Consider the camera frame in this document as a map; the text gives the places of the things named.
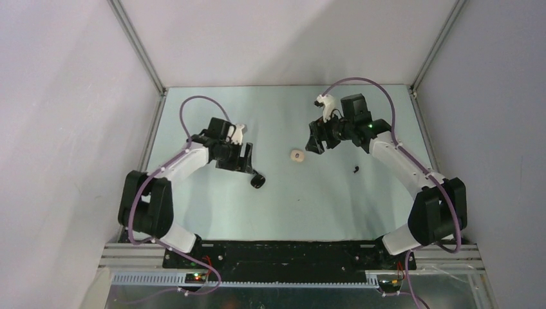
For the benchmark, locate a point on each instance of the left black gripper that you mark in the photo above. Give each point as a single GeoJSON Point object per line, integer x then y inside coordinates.
{"type": "Point", "coordinates": [241, 164]}

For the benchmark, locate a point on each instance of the grey slotted cable duct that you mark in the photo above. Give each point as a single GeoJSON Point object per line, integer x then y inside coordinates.
{"type": "Point", "coordinates": [181, 280]}

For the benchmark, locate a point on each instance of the right aluminium frame post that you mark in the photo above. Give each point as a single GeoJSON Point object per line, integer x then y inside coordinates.
{"type": "Point", "coordinates": [438, 43]}

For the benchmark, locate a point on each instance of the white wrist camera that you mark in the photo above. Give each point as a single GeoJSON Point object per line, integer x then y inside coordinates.
{"type": "Point", "coordinates": [328, 104]}
{"type": "Point", "coordinates": [235, 134]}

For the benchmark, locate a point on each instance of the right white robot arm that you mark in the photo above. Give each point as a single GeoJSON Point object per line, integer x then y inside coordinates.
{"type": "Point", "coordinates": [439, 205]}

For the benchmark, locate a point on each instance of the aluminium frame post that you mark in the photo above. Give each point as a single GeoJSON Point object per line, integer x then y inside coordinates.
{"type": "Point", "coordinates": [136, 43]}
{"type": "Point", "coordinates": [438, 43]}

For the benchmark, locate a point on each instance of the black earbud charging case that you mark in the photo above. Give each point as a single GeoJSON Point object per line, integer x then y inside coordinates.
{"type": "Point", "coordinates": [258, 180]}

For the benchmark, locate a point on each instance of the left controller board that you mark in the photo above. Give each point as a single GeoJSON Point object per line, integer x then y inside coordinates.
{"type": "Point", "coordinates": [195, 278]}

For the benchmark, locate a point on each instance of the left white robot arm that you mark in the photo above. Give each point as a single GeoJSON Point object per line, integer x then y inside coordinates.
{"type": "Point", "coordinates": [147, 199]}

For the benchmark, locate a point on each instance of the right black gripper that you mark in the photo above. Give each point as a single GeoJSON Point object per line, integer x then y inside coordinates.
{"type": "Point", "coordinates": [315, 143]}

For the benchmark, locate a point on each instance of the right controller board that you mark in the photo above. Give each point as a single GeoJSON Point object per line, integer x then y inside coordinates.
{"type": "Point", "coordinates": [390, 286]}

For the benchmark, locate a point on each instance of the beige earbud charging case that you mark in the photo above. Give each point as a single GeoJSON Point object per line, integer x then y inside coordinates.
{"type": "Point", "coordinates": [297, 155]}

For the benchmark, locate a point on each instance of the controller board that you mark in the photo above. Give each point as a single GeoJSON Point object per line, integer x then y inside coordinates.
{"type": "Point", "coordinates": [195, 278]}
{"type": "Point", "coordinates": [390, 286]}

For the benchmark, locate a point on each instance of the left aluminium frame post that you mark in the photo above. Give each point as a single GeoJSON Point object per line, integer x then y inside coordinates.
{"type": "Point", "coordinates": [136, 43]}

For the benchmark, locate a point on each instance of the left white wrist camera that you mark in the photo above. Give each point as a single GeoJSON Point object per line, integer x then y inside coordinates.
{"type": "Point", "coordinates": [235, 134]}

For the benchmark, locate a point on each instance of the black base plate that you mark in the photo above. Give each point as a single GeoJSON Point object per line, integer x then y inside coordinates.
{"type": "Point", "coordinates": [290, 261]}

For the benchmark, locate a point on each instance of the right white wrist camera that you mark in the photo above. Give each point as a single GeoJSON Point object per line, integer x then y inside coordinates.
{"type": "Point", "coordinates": [328, 104]}

